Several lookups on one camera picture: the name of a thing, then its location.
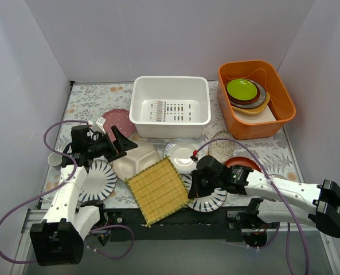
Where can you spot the blue striped white plate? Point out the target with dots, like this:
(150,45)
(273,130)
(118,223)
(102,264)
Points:
(209,203)

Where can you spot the pale blue rimmed plate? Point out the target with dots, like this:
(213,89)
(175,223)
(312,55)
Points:
(179,152)

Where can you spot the orange plastic bin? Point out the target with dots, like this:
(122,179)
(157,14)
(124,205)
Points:
(235,82)

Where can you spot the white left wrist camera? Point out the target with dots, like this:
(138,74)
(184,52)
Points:
(98,125)

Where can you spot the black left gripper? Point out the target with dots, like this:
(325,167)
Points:
(112,146)

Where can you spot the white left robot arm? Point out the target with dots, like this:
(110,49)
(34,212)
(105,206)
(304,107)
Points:
(59,238)

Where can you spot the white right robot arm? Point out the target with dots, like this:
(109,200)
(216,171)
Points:
(273,199)

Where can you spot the white plastic bin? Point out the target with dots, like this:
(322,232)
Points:
(170,106)

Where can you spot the yellow bamboo mat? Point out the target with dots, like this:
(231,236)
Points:
(159,191)

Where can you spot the woven yellow basket tray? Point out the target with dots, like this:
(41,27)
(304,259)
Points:
(254,111)

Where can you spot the speckled beige plate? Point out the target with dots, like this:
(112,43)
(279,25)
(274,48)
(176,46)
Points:
(221,150)

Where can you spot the cream divided plate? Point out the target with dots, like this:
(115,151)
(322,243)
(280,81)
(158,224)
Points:
(136,160)

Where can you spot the white small cup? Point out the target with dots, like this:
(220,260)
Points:
(54,159)

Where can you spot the red brown plate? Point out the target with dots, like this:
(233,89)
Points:
(242,161)

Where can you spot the floral table mat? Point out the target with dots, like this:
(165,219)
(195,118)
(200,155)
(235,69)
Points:
(89,102)

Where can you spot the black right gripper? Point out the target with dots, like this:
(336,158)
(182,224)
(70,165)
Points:
(200,181)

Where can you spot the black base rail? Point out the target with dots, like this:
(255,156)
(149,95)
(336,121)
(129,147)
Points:
(185,224)

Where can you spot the pink polka dot plate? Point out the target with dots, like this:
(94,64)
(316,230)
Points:
(120,119)

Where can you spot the brown plate under green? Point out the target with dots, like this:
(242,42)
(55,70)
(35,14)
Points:
(248,100)

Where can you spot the grey round plate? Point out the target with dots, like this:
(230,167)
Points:
(261,96)

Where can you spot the white board in bin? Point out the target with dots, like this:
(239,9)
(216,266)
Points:
(265,116)

